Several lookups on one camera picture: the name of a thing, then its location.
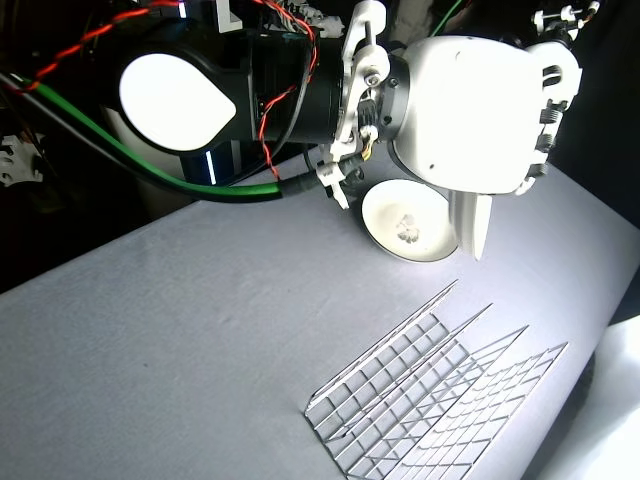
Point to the white gear-shaped part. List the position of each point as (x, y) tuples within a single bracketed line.
[(15, 165)]

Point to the white plate with leaf print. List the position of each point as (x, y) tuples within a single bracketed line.
[(400, 210)]

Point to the grey table cloth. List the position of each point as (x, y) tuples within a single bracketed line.
[(200, 325)]

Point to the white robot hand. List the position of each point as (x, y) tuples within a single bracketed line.
[(465, 115)]

